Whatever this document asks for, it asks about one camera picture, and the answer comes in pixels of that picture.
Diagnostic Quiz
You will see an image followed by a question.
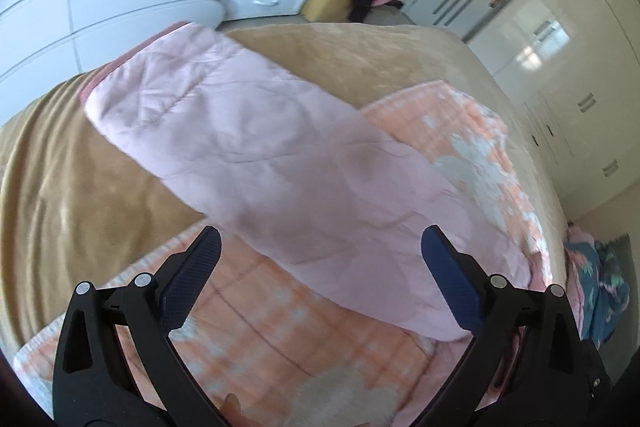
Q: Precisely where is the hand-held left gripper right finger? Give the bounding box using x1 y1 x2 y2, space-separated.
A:
415 225 588 427

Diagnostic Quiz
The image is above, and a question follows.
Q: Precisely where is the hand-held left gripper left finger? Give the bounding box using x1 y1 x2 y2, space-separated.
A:
51 226 236 427

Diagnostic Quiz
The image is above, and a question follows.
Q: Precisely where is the pink quilted jacket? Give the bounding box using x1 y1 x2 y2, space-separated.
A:
81 21 538 342

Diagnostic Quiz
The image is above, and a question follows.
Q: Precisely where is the orange checked bear blanket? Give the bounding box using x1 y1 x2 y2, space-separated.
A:
12 79 556 427

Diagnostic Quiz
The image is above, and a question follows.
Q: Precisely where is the blue floral quilt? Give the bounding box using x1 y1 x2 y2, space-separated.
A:
562 224 633 348

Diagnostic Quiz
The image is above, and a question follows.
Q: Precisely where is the tan bedspread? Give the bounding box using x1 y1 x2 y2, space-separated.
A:
0 23 576 358

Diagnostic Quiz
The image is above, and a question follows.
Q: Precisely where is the grey headboard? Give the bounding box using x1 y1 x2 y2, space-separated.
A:
602 233 635 288

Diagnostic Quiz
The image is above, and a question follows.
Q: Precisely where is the white wardrobe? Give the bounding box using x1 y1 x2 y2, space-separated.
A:
465 0 640 212

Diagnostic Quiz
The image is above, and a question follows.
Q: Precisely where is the yellow cardboard box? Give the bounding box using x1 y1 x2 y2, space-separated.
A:
300 0 356 24

